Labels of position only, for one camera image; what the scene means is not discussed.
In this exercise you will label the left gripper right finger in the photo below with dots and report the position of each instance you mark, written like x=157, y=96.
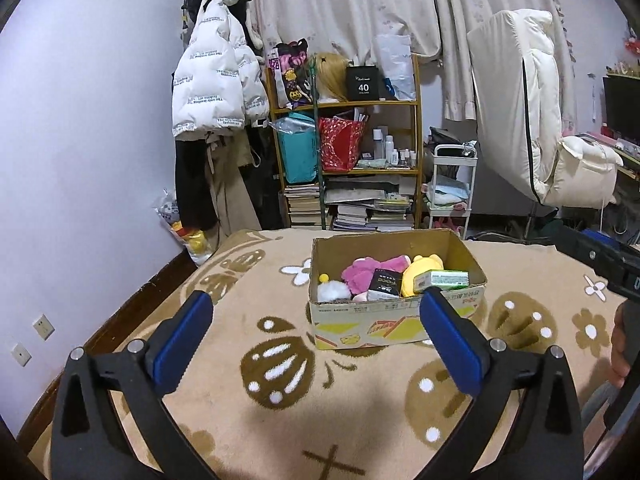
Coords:
x=545, y=439

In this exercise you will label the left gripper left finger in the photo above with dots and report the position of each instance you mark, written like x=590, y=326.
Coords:
x=88, y=441

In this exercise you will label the green tissue pack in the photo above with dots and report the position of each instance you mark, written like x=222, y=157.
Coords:
x=443, y=279

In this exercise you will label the yellow plush bear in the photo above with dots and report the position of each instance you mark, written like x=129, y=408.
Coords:
x=418, y=266

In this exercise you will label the black tissue pack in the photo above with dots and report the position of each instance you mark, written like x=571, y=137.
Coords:
x=385, y=285

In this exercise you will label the pink plush bear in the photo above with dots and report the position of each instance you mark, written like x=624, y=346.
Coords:
x=359, y=274

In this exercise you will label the white fluffy plush toy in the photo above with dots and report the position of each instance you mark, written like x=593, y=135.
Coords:
x=332, y=290

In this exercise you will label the person's right hand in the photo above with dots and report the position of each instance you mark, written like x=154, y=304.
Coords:
x=620, y=367

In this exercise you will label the beige brown patterned rug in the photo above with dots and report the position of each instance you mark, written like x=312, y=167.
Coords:
x=283, y=389

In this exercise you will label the printed cardboard box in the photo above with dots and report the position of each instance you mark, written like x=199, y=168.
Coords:
x=395, y=299

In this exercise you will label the white metal trolley cart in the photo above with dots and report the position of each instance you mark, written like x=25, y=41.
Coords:
x=448, y=192

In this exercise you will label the white duvet on chair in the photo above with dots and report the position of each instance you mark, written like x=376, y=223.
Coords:
x=518, y=112

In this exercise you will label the wooden bookshelf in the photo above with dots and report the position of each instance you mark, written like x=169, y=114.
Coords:
x=404, y=139

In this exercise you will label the red gift bag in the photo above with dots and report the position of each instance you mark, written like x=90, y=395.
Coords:
x=340, y=143

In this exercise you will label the white plastic bag on shelf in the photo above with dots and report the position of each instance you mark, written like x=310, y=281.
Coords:
x=394, y=56

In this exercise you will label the black paper bag 40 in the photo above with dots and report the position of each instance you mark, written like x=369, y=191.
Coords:
x=362, y=83

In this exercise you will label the stack of books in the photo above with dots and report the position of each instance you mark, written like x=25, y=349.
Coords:
x=303, y=202

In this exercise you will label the beige trench coat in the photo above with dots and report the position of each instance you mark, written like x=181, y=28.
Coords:
x=234, y=209

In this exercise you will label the teal shopping bag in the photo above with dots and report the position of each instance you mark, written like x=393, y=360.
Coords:
x=298, y=147

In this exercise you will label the blonde wig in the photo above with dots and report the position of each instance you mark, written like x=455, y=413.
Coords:
x=331, y=76

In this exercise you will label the beige curtain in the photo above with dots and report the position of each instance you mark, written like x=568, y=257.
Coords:
x=437, y=29

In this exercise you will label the white puffer jacket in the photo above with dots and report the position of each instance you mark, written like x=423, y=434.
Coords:
x=217, y=88

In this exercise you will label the black pink printed bag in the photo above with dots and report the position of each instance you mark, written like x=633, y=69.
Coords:
x=290, y=71

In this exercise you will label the wall power socket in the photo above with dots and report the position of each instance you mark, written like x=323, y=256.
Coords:
x=43, y=327

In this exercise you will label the snack bag by wall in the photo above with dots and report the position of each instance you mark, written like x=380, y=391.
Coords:
x=193, y=240

